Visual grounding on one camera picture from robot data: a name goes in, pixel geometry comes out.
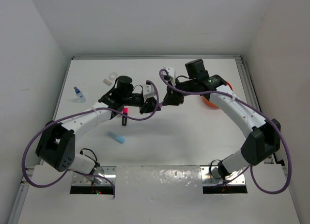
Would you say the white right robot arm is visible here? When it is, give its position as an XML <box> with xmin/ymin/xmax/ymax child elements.
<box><xmin>35</xmin><ymin>76</ymin><xmax>159</xmax><ymax>174</ymax></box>

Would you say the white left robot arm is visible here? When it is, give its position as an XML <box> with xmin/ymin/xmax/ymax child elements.
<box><xmin>159</xmin><ymin>59</ymin><xmax>280</xmax><ymax>179</ymax></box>

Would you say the pink black highlighter pen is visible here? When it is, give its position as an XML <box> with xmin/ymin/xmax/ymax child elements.
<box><xmin>122</xmin><ymin>107</ymin><xmax>128</xmax><ymax>126</ymax></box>

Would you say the orange round divided container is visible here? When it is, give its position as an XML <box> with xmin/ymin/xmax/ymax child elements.
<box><xmin>202</xmin><ymin>82</ymin><xmax>233</xmax><ymax>109</ymax></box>

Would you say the clear tape roll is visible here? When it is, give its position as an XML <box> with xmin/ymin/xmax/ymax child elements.
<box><xmin>109</xmin><ymin>72</ymin><xmax>118</xmax><ymax>80</ymax></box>

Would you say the beige rectangular eraser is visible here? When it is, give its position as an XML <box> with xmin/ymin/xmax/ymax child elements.
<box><xmin>103</xmin><ymin>79</ymin><xmax>112</xmax><ymax>86</ymax></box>

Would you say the light blue highlighter pen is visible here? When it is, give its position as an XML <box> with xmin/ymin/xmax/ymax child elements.
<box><xmin>107</xmin><ymin>132</ymin><xmax>124</xmax><ymax>144</ymax></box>

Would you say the blue cap spray bottle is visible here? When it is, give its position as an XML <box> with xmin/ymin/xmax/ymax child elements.
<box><xmin>74</xmin><ymin>87</ymin><xmax>86</xmax><ymax>103</ymax></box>

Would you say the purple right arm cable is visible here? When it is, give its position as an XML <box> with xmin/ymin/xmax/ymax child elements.
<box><xmin>22</xmin><ymin>80</ymin><xmax>161</xmax><ymax>199</ymax></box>

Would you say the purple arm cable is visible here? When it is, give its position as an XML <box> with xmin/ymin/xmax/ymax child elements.
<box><xmin>159</xmin><ymin>68</ymin><xmax>292</xmax><ymax>194</ymax></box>
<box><xmin>22</xmin><ymin>80</ymin><xmax>161</xmax><ymax>199</ymax></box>

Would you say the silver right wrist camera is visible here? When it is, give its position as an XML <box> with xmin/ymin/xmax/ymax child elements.
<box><xmin>142</xmin><ymin>83</ymin><xmax>156</xmax><ymax>99</ymax></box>

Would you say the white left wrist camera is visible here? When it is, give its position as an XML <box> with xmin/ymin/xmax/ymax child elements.
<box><xmin>163</xmin><ymin>67</ymin><xmax>176</xmax><ymax>86</ymax></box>

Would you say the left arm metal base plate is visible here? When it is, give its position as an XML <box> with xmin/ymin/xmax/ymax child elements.
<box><xmin>72</xmin><ymin>166</ymin><xmax>116</xmax><ymax>186</ymax></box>

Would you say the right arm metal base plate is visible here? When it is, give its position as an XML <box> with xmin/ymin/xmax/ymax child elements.
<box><xmin>201</xmin><ymin>165</ymin><xmax>247</xmax><ymax>186</ymax></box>

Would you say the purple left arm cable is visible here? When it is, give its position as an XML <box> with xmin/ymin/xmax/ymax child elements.
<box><xmin>159</xmin><ymin>68</ymin><xmax>292</xmax><ymax>194</ymax></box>

